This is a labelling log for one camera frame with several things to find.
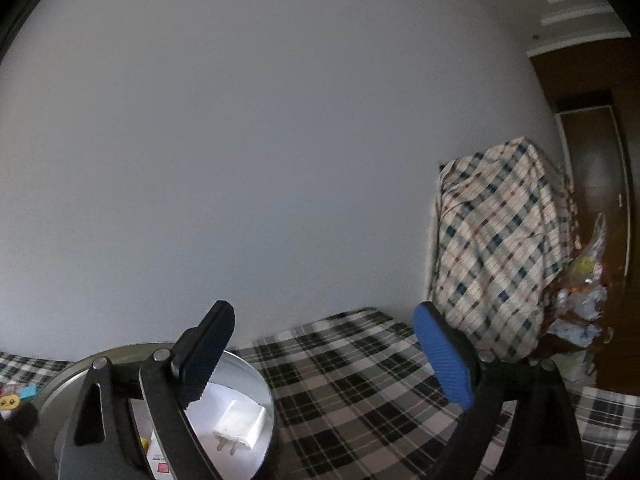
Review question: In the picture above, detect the white power adapter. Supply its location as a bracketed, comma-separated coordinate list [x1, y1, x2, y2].
[213, 400, 266, 454]

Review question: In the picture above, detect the yellow sad face block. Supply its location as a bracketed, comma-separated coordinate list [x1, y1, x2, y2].
[0, 394, 21, 413]

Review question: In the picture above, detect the black white plaid tablecloth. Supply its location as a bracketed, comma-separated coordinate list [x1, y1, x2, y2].
[1, 308, 639, 479]

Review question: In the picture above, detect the dark wooden door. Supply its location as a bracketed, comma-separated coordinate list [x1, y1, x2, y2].
[554, 91, 639, 396]

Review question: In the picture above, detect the teal toy block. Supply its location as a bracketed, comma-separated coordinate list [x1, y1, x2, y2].
[18, 385, 38, 402]

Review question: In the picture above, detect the round metal cookie tin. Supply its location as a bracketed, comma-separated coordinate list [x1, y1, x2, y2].
[22, 341, 277, 480]

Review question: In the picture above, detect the white box red stamp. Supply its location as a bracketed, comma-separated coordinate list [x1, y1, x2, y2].
[146, 432, 174, 480]

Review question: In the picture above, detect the plaid cloth covered chair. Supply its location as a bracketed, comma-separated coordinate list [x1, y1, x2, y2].
[428, 138, 574, 362]

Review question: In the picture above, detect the clear plastic bag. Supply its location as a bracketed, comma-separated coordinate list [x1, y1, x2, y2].
[548, 212, 608, 350]

